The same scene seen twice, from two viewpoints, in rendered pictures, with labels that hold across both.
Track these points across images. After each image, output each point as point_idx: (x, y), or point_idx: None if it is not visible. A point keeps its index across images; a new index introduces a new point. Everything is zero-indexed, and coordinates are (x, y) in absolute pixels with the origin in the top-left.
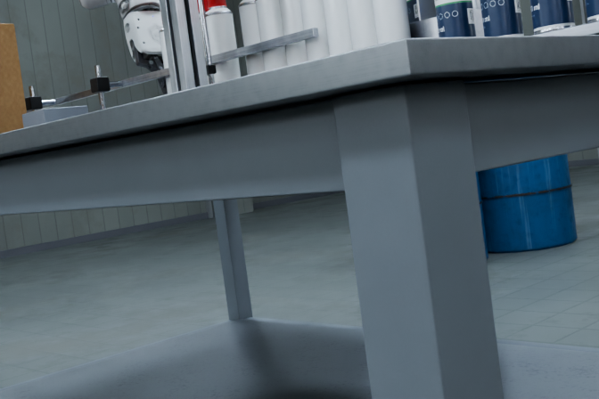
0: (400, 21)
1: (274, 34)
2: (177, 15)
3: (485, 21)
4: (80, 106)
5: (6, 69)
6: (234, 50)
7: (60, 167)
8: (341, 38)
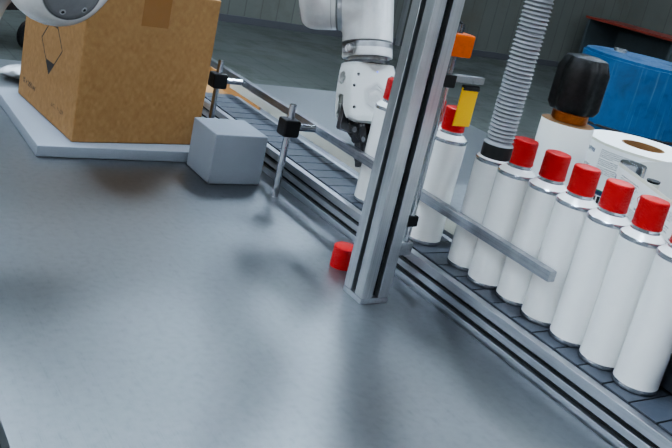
0: (664, 347)
1: (502, 224)
2: (393, 172)
3: None
4: (260, 137)
5: (196, 53)
6: (449, 209)
7: None
8: (580, 303)
